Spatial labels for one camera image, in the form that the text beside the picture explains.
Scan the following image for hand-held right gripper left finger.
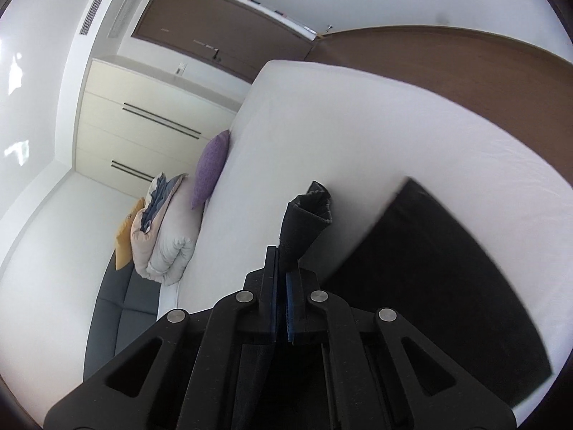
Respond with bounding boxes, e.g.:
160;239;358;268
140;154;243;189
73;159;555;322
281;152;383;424
43;246;279;430

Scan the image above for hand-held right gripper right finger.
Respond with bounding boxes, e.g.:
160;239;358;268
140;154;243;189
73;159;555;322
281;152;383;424
285;266;516;430

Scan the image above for black pants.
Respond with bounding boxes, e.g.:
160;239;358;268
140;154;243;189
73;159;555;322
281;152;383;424
237;178;552;430

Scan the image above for folded beige quilt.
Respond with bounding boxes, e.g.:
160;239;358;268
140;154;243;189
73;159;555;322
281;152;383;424
131;172;198;286

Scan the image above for grey padded headboard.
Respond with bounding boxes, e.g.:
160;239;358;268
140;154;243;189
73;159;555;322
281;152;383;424
84;262;162;381

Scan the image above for purple pillow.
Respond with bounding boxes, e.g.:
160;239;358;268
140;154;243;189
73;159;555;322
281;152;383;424
192;130;231;210

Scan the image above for yellow pillow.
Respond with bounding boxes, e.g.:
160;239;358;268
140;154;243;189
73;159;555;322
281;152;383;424
115;197;146;271

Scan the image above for white bed mattress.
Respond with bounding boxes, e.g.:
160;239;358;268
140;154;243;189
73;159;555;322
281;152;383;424
157;59;573;422

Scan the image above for cream wardrobe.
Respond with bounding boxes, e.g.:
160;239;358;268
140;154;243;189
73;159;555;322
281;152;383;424
74;57;245;198

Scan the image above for brown door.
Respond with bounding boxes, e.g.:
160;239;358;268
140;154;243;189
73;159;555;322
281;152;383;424
131;0;316;83

